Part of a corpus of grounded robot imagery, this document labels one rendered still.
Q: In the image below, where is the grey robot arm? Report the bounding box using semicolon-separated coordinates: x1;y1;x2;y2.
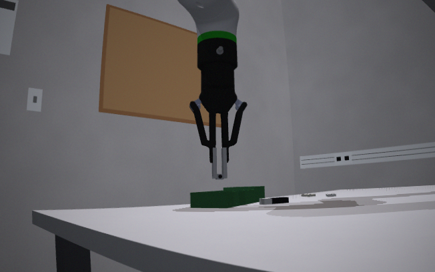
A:
178;0;239;70

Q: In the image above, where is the green three-compartment bin rack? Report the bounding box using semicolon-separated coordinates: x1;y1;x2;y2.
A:
190;186;265;208

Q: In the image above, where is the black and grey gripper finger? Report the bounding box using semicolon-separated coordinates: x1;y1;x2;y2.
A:
221;96;247;178
189;96;217;179

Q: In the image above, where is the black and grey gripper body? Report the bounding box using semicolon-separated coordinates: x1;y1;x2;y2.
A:
199;63;237;114

